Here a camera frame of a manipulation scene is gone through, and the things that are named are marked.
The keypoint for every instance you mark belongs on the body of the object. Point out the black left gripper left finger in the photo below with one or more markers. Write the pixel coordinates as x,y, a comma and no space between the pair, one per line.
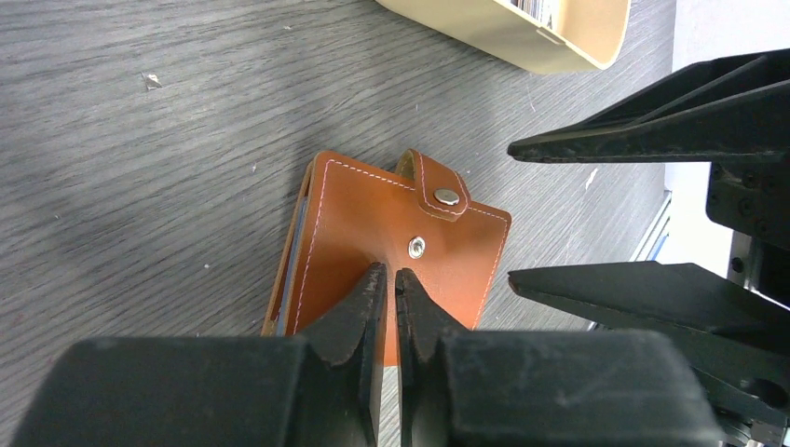
319,387

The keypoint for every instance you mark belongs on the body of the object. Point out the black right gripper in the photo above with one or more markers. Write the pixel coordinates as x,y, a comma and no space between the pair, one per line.
735,110

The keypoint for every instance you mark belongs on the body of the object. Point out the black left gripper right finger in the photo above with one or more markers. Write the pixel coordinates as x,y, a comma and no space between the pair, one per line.
477,388

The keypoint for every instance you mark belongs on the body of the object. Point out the orange leather card holder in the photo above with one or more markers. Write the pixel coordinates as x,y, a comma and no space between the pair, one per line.
420,216

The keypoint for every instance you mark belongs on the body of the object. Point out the beige oval tray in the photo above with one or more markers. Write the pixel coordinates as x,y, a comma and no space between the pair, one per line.
586,35

